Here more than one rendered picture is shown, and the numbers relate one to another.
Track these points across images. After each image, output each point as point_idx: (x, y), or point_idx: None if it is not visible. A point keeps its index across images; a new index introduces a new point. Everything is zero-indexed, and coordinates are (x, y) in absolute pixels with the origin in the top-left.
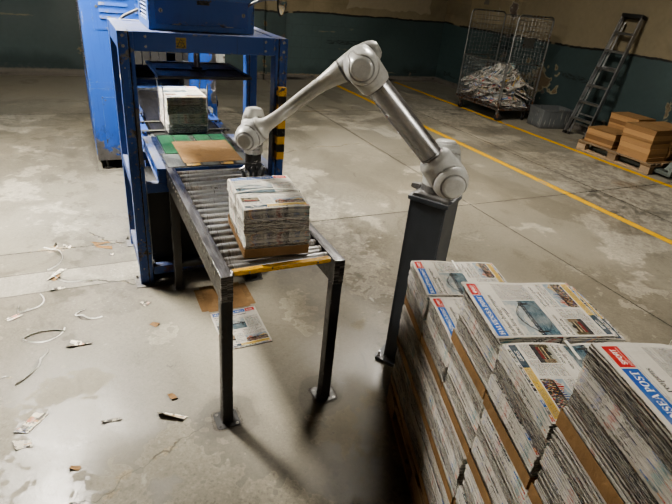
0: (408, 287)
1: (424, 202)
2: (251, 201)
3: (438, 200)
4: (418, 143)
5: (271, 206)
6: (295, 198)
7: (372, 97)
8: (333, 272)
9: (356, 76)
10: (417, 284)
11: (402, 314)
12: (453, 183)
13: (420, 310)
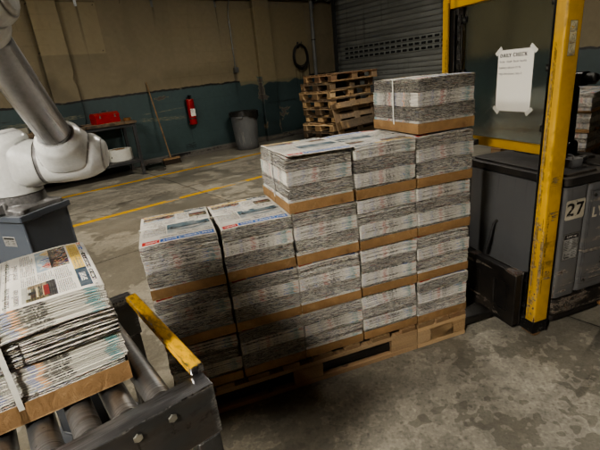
0: (152, 278)
1: (44, 212)
2: (53, 286)
3: (52, 201)
4: (57, 114)
5: (87, 262)
6: (45, 254)
7: (1, 53)
8: (135, 315)
9: (12, 5)
10: (179, 250)
11: (159, 313)
12: (105, 147)
13: (209, 260)
